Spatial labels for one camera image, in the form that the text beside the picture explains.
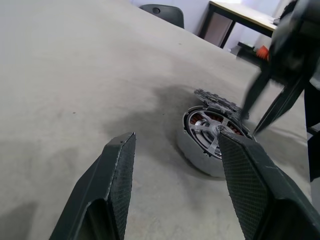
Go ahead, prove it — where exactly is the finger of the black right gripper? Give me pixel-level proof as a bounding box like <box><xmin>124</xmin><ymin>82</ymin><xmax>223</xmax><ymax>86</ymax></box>
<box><xmin>252</xmin><ymin>76</ymin><xmax>306</xmax><ymax>135</ymax></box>
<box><xmin>240</xmin><ymin>69</ymin><xmax>273</xmax><ymax>121</ymax></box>

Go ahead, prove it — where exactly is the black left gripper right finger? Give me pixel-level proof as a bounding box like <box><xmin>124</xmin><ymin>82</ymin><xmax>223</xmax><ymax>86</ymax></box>
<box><xmin>217</xmin><ymin>130</ymin><xmax>320</xmax><ymax>240</ymax></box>

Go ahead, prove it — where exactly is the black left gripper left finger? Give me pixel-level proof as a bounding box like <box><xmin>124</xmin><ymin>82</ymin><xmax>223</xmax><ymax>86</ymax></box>
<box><xmin>48</xmin><ymin>131</ymin><xmax>137</xmax><ymax>240</ymax></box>

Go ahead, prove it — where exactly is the grey motor housing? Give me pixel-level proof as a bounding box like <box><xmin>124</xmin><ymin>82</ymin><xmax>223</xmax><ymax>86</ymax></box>
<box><xmin>175</xmin><ymin>104</ymin><xmax>254</xmax><ymax>179</ymax></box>

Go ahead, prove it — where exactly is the orange stool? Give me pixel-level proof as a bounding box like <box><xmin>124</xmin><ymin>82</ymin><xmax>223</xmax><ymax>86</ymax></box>
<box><xmin>255</xmin><ymin>45</ymin><xmax>271</xmax><ymax>61</ymax></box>

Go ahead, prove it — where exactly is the grey folding chair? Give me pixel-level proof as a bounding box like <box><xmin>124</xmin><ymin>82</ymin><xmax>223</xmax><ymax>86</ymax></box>
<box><xmin>138</xmin><ymin>3</ymin><xmax>186</xmax><ymax>29</ymax></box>

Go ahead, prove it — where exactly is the desk with black frame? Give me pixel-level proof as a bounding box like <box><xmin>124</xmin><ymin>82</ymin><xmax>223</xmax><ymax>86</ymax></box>
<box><xmin>198</xmin><ymin>0</ymin><xmax>280</xmax><ymax>50</ymax></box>

